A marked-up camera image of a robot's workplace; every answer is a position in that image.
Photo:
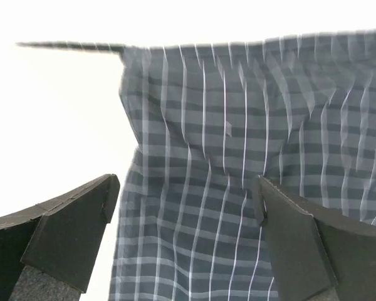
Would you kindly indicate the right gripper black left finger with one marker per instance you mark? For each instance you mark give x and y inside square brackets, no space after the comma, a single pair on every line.
[48,251]

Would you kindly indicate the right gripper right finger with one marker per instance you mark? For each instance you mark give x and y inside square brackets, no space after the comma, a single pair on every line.
[316,253]

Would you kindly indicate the dark checkered pillowcase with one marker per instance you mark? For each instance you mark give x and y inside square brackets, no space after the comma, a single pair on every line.
[208,119]

